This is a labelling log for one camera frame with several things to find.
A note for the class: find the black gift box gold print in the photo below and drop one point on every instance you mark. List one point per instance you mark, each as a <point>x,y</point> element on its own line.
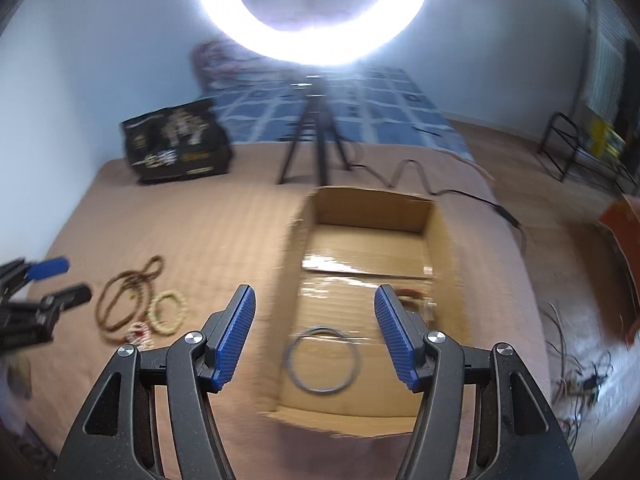
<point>175,145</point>

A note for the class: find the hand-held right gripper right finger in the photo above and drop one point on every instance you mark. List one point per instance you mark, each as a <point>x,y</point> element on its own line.
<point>397,340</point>

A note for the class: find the blue checked blanket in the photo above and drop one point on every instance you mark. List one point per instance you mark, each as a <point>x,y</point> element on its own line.
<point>390,110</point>

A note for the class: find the cardboard box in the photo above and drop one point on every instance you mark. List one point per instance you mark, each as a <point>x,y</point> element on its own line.
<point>360,255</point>

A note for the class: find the black metal clothes rack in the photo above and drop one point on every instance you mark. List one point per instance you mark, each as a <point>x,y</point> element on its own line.
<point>546,135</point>

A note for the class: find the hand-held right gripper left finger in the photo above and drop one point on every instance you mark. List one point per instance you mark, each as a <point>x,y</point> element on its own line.
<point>232,340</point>

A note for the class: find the thin dark bangle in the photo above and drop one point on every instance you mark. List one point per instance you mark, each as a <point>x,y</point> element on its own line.
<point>290,360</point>

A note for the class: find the yellow box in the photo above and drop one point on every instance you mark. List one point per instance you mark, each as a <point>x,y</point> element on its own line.
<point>607,142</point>

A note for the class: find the folded floral quilt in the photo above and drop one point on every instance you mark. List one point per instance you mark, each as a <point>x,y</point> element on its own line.
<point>215,67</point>

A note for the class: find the dark hanging clothes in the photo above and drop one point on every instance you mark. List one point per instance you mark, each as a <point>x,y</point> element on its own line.
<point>631,100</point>

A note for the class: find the black tripod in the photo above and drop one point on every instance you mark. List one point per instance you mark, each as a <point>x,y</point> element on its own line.
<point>312,125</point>

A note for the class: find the striped towel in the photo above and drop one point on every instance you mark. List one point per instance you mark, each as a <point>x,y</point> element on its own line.
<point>602,60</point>

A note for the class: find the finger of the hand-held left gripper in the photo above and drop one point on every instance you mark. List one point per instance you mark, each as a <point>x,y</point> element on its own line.
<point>47,267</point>
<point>70,296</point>

